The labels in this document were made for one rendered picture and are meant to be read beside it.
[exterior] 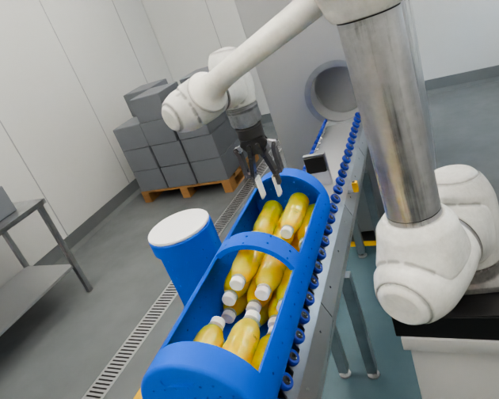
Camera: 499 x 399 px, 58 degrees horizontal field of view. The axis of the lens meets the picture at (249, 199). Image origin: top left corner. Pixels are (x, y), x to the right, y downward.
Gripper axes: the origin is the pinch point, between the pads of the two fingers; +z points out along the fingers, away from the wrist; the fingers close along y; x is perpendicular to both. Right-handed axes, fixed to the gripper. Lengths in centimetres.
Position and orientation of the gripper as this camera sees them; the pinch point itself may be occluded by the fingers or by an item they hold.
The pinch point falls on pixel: (268, 186)
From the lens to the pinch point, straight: 134.2
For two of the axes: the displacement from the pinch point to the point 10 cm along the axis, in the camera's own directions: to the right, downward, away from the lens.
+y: -9.0, 1.4, 4.1
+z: 3.2, 8.5, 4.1
